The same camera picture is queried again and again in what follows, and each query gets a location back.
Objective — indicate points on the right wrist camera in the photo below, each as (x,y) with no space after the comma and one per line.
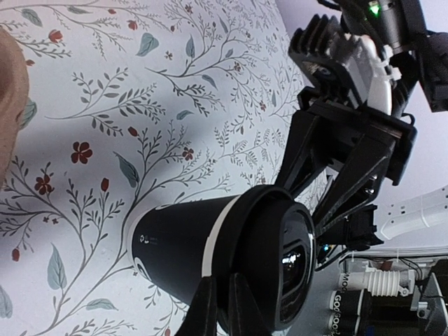
(347,68)

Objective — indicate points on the black paper coffee cup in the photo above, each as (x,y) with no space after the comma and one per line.
(172,245)

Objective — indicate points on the floral patterned table mat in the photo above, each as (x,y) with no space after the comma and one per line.
(132,104)

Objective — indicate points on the brown pulp cup carrier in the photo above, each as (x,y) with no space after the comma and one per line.
(14,94)

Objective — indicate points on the spare black coffee cups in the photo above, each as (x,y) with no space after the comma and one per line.
(350,305)

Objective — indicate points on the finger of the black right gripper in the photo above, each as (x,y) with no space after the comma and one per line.
(307,152)
(357,183)

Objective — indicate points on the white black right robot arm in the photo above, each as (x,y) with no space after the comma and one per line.
(420,55)

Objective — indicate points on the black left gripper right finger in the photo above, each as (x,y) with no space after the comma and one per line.
(244,317)

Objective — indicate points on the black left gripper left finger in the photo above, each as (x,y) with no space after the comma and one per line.
(201,318)

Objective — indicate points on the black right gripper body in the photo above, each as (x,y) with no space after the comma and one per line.
(350,124)

